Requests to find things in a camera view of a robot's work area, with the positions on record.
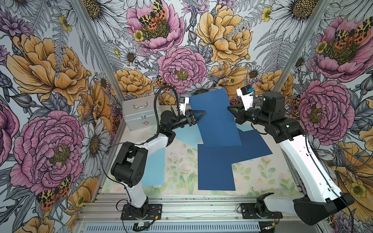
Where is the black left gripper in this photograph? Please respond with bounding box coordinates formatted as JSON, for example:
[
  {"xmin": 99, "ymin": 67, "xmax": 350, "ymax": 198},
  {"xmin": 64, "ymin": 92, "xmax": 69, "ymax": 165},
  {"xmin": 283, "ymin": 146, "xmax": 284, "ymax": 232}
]
[{"xmin": 170, "ymin": 108, "xmax": 206, "ymax": 129}]

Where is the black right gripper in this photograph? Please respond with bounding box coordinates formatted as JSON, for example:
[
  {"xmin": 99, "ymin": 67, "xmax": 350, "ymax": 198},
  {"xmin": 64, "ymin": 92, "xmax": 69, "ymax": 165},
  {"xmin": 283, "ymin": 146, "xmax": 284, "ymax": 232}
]
[{"xmin": 227, "ymin": 102, "xmax": 272, "ymax": 126}]

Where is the dark blue paper large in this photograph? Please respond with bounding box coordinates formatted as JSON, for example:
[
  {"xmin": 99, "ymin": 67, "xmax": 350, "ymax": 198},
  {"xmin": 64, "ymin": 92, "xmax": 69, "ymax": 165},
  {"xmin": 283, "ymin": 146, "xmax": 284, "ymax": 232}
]
[{"xmin": 231, "ymin": 129, "xmax": 272, "ymax": 163}]

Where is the dark blue paper sheet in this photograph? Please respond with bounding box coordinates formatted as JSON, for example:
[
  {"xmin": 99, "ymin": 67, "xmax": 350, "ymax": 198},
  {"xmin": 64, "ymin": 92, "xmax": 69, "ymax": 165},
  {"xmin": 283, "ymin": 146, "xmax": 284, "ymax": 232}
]
[{"xmin": 198, "ymin": 144, "xmax": 236, "ymax": 191}]

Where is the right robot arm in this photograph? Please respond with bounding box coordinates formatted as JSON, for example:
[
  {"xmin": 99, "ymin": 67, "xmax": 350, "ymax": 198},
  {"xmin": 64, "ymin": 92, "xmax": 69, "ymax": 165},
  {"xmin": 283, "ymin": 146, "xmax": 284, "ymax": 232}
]
[{"xmin": 228, "ymin": 87, "xmax": 355, "ymax": 225}]

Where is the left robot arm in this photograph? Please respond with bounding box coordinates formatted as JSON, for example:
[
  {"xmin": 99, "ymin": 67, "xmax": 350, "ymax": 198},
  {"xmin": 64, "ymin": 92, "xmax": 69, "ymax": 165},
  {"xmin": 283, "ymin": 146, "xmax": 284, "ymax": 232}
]
[{"xmin": 110, "ymin": 109, "xmax": 206, "ymax": 220}]

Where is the dark blue paper right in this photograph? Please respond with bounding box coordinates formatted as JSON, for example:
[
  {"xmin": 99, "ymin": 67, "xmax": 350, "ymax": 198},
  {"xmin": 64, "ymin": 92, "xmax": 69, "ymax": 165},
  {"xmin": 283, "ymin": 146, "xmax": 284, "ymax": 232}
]
[{"xmin": 189, "ymin": 89, "xmax": 241, "ymax": 147}]

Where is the silver aluminium case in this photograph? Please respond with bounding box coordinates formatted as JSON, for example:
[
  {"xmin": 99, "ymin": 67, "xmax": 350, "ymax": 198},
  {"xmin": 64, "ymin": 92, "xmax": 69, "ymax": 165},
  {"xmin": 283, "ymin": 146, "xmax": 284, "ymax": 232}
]
[{"xmin": 122, "ymin": 96, "xmax": 156, "ymax": 131}]

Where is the floral table mat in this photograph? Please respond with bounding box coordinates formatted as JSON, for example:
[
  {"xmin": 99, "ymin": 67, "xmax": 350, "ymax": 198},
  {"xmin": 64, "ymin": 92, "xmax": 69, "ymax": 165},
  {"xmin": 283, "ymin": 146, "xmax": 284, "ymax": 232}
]
[{"xmin": 141, "ymin": 140, "xmax": 300, "ymax": 197}]

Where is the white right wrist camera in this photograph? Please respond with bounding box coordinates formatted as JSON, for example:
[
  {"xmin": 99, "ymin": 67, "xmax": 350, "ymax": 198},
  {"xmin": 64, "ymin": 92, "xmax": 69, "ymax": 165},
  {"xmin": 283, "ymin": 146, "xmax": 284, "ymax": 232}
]
[{"xmin": 236, "ymin": 85, "xmax": 255, "ymax": 110}]

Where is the black corrugated cable hose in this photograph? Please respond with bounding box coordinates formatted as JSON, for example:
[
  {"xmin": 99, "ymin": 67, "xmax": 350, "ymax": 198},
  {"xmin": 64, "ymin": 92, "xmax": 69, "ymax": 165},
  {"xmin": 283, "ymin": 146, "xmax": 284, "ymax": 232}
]
[{"xmin": 145, "ymin": 85, "xmax": 181, "ymax": 143}]

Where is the aluminium rail base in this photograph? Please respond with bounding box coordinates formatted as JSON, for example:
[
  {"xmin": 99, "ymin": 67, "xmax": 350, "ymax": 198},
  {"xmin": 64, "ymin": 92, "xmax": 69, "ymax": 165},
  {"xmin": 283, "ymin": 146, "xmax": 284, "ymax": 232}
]
[{"xmin": 75, "ymin": 192, "xmax": 327, "ymax": 233}]

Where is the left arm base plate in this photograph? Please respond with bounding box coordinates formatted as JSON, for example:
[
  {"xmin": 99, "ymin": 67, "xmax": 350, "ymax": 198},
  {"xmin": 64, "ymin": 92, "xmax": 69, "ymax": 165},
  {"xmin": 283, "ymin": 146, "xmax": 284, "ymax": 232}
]
[{"xmin": 120, "ymin": 203, "xmax": 163, "ymax": 221}]

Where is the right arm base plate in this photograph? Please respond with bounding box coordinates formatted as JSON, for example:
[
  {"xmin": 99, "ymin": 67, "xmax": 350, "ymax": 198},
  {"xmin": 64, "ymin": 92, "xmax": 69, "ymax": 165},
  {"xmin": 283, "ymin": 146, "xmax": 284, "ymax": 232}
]
[{"xmin": 237, "ymin": 203, "xmax": 283, "ymax": 220}]

